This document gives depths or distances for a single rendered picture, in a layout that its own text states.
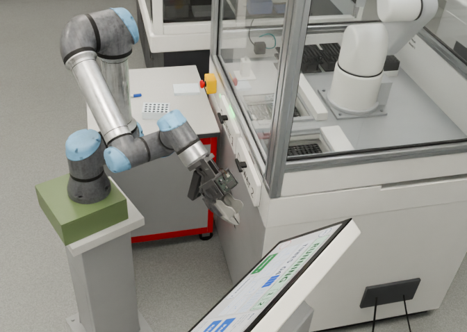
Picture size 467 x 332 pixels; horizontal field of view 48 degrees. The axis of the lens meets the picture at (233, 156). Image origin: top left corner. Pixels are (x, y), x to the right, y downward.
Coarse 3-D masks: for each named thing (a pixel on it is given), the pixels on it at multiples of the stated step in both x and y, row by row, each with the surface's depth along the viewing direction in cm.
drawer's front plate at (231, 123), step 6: (222, 96) 232; (222, 102) 229; (222, 108) 231; (228, 108) 224; (222, 114) 232; (228, 114) 221; (228, 120) 222; (234, 120) 218; (228, 126) 223; (234, 126) 214; (228, 132) 225; (234, 132) 213; (228, 138) 226; (234, 138) 214; (234, 144) 215; (234, 150) 216
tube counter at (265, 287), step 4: (280, 268) 136; (284, 268) 134; (276, 272) 135; (280, 272) 133; (272, 276) 134; (276, 276) 132; (268, 280) 133; (272, 280) 131; (264, 284) 132; (268, 284) 130; (260, 288) 131; (264, 288) 129; (256, 292) 130; (260, 292) 129; (252, 296) 130; (256, 296) 128; (260, 296) 126; (248, 300) 129; (252, 300) 127; (244, 304) 128; (248, 304) 126; (252, 304) 124; (240, 308) 127; (244, 308) 125; (248, 308) 123; (240, 312) 124
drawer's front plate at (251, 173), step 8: (240, 144) 205; (240, 152) 206; (248, 160) 198; (248, 168) 197; (248, 176) 198; (256, 176) 191; (248, 184) 199; (256, 184) 188; (256, 192) 189; (256, 200) 192
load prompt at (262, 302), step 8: (320, 240) 137; (312, 248) 135; (304, 256) 133; (296, 264) 131; (288, 272) 129; (280, 280) 128; (272, 288) 126; (280, 288) 122; (264, 296) 124; (272, 296) 121; (256, 304) 122; (264, 304) 119
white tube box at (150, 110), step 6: (144, 102) 248; (150, 102) 248; (144, 108) 244; (150, 108) 245; (156, 108) 245; (162, 108) 245; (168, 108) 245; (144, 114) 242; (150, 114) 242; (156, 114) 242; (162, 114) 242
